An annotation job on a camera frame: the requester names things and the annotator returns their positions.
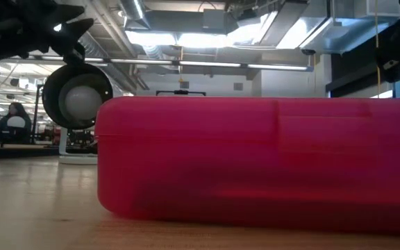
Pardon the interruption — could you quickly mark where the pink-red plastic supply box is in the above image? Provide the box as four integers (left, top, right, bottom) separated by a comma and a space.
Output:
94, 96, 400, 238

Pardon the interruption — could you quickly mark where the person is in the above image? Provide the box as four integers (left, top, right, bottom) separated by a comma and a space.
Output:
0, 101, 33, 144

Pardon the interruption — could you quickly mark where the round black lamp on stand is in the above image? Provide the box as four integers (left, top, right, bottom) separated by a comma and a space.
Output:
41, 61, 115, 165

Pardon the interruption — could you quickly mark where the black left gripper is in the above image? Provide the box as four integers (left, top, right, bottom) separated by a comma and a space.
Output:
0, 0, 95, 74

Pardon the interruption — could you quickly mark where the silver round air duct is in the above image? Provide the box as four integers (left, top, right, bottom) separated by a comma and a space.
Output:
117, 0, 149, 31

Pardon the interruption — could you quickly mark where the long ceiling light bar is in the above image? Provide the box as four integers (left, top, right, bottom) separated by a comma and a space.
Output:
0, 54, 315, 73

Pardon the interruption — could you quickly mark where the black table frame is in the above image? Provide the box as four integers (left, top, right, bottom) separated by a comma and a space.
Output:
0, 145, 60, 161

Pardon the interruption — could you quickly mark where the black bracket bar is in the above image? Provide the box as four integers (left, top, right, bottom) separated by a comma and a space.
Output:
155, 89, 207, 97

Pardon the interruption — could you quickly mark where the silver rectangular air duct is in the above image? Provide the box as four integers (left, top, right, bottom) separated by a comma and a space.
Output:
275, 0, 400, 56

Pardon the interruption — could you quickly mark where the white-backed chair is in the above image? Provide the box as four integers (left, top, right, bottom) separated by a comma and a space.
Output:
6, 115, 26, 129

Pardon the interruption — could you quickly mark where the grey ceiling box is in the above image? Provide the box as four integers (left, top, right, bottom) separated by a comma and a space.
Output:
201, 8, 226, 31

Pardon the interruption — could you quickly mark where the black metal stand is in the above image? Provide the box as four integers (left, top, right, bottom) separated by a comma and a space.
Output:
31, 82, 45, 146

